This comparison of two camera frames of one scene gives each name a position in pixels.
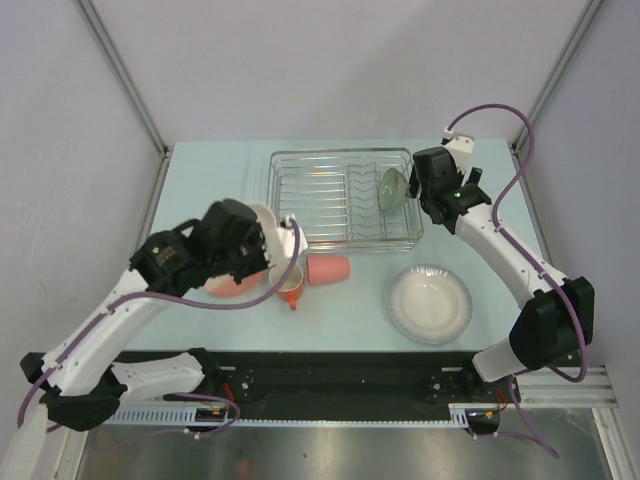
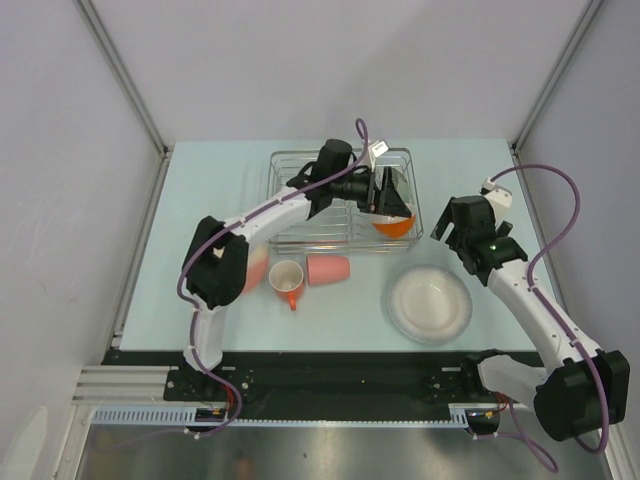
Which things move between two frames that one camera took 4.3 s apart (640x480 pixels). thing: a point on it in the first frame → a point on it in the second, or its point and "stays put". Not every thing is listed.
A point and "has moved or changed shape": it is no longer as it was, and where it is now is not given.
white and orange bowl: [268, 224] has moved or changed shape
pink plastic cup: [327, 269] stays put
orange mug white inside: [291, 289] stays put
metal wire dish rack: [347, 200] stays put
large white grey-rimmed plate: [430, 304] stays put
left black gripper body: [250, 258] → [355, 188]
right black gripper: [414, 184] → [443, 223]
